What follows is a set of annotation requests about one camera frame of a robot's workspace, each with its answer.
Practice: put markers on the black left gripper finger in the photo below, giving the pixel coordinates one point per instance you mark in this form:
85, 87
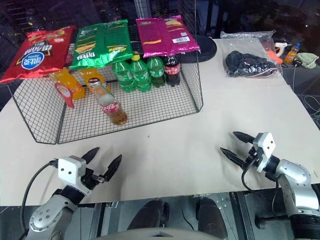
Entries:
90, 154
113, 167

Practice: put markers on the orange plastic item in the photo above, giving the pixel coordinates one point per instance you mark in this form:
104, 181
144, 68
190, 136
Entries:
272, 55

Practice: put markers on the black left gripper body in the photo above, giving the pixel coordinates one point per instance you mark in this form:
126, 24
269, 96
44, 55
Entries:
92, 178

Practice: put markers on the black cloth bundle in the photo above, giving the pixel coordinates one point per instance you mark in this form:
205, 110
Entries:
240, 62

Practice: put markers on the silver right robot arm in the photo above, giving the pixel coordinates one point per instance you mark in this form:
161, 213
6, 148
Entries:
295, 175

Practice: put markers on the white glue gun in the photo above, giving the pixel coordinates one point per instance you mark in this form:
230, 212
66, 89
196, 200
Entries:
281, 47

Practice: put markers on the small orange drink bottle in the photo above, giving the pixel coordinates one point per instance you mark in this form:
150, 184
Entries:
291, 53

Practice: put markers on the clear plastic bag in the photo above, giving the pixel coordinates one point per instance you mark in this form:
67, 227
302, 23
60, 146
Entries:
250, 41

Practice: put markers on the black round stand base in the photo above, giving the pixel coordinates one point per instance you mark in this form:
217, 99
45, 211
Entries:
207, 48

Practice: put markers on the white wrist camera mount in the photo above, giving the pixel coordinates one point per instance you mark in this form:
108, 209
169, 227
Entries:
70, 170
267, 143

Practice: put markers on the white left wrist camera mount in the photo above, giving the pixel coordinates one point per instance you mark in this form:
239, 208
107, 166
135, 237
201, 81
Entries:
70, 170

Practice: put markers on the small plastic cola bottle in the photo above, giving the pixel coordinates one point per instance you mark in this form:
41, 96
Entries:
172, 72

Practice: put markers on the green plastic soda bottle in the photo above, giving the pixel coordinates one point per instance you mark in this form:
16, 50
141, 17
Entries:
123, 77
156, 72
141, 75

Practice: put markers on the orange juice plastic bottle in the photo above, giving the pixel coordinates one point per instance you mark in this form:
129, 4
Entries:
72, 85
90, 73

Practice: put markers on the magenta chip bag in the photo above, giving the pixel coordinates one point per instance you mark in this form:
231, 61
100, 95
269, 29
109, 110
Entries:
162, 37

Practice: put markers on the red chip bag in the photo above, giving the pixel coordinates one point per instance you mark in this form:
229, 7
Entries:
37, 55

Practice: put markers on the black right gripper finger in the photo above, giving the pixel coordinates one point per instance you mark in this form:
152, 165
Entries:
232, 156
243, 136

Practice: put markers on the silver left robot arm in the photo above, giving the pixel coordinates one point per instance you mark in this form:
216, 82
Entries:
47, 215

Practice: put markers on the pale green cloth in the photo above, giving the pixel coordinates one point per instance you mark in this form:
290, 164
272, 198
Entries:
307, 60

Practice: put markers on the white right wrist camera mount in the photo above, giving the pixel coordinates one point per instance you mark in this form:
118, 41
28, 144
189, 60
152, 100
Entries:
267, 143

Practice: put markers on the green chip bag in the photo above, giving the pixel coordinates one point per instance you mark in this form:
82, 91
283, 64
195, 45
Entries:
100, 45

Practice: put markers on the glass cola bottle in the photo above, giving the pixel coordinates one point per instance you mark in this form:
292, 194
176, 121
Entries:
110, 107

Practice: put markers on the red bottle opener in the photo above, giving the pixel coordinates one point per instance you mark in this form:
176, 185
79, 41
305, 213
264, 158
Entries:
70, 102

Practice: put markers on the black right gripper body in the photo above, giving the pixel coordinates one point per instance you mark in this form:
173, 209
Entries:
252, 162

